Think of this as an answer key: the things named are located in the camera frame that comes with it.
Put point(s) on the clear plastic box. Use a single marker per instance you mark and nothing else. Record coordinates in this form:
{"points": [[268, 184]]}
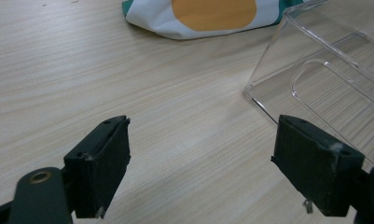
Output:
{"points": [[330, 93]]}

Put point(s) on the white packet with orange spot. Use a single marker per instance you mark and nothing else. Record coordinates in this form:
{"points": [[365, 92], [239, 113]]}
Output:
{"points": [[150, 15]]}

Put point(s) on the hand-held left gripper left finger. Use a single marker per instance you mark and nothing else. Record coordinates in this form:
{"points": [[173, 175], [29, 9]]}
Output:
{"points": [[97, 168]]}

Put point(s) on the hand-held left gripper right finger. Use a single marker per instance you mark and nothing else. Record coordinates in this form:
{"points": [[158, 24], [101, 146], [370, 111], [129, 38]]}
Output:
{"points": [[312, 165]]}

